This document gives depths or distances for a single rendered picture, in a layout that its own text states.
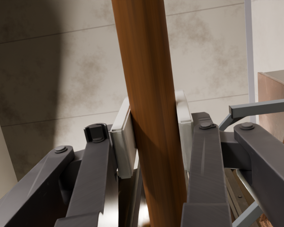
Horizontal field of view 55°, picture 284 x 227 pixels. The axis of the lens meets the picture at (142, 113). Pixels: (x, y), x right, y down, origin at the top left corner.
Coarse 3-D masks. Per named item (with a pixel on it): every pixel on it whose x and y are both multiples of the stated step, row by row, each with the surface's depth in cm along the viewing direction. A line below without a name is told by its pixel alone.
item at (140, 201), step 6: (138, 180) 153; (138, 186) 146; (138, 192) 141; (144, 192) 148; (138, 198) 136; (144, 198) 144; (138, 204) 131; (144, 204) 140; (138, 210) 127; (144, 210) 137; (138, 216) 123; (144, 216) 134; (138, 222) 120; (144, 222) 130
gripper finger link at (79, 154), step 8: (112, 144) 15; (80, 152) 14; (112, 152) 14; (72, 160) 14; (80, 160) 13; (112, 160) 14; (72, 168) 13; (64, 176) 13; (72, 176) 14; (64, 184) 14; (72, 184) 14
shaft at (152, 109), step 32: (128, 0) 14; (160, 0) 15; (128, 32) 15; (160, 32) 15; (128, 64) 16; (160, 64) 16; (128, 96) 17; (160, 96) 16; (160, 128) 17; (160, 160) 17; (160, 192) 18; (160, 224) 19
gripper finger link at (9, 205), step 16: (48, 160) 13; (64, 160) 13; (32, 176) 11; (48, 176) 11; (16, 192) 10; (32, 192) 10; (48, 192) 11; (64, 192) 14; (0, 208) 10; (16, 208) 9; (32, 208) 10; (48, 208) 11; (64, 208) 12; (0, 224) 9; (16, 224) 9; (32, 224) 10; (48, 224) 11
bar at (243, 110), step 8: (240, 104) 108; (248, 104) 107; (256, 104) 105; (264, 104) 104; (272, 104) 104; (280, 104) 104; (232, 112) 106; (240, 112) 106; (248, 112) 105; (256, 112) 105; (264, 112) 105; (272, 112) 105; (224, 120) 109; (232, 120) 108; (224, 128) 109; (248, 208) 66; (256, 208) 64; (240, 216) 67; (248, 216) 65; (256, 216) 65; (232, 224) 68; (240, 224) 66; (248, 224) 66
